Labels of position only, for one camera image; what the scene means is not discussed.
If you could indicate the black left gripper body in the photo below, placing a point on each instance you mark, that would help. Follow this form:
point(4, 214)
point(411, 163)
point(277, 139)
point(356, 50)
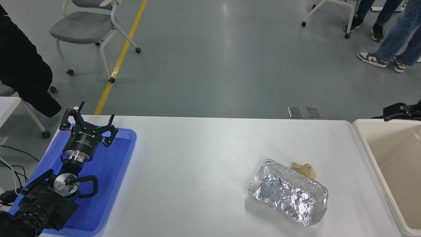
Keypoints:
point(84, 139)

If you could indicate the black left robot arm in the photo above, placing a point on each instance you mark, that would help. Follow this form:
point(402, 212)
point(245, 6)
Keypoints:
point(46, 204)

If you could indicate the black fabric strip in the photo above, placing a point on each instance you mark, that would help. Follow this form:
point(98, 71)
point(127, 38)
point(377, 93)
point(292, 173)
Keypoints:
point(378, 117)

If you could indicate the large pale bin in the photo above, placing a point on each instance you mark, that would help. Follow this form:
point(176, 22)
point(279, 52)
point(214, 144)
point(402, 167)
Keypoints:
point(378, 141)

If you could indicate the white-legged wheeled chair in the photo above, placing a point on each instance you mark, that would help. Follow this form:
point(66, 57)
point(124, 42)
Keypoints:
point(33, 117)

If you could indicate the blue plastic tray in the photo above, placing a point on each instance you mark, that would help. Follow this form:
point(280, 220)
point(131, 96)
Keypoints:
point(111, 184)

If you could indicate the white side table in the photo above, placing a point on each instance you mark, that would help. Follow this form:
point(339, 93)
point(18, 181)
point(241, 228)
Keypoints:
point(8, 110)

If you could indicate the seated person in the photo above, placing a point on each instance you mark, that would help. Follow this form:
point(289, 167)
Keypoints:
point(19, 65)

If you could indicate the standing person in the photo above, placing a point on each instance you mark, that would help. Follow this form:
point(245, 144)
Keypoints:
point(398, 33)

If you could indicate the person with black shoes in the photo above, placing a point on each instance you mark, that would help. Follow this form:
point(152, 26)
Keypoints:
point(378, 31)

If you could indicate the grey wheeled chair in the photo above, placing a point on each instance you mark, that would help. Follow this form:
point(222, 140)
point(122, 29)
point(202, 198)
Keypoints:
point(82, 28)

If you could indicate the metal floor outlet plate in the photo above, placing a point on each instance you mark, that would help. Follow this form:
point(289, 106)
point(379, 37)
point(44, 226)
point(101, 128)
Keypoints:
point(296, 112)
point(312, 111)

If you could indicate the white furniture base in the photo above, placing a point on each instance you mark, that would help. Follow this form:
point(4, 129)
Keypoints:
point(394, 10)

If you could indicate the white-framed wheeled chair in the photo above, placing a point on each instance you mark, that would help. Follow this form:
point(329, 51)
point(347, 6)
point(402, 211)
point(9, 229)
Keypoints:
point(350, 16)

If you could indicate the crumpled tan paper ball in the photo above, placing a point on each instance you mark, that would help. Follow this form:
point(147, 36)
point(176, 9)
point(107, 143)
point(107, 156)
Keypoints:
point(304, 169)

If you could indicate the crumpled foil tray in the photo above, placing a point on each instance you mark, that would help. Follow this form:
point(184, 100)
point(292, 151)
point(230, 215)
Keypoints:
point(286, 194)

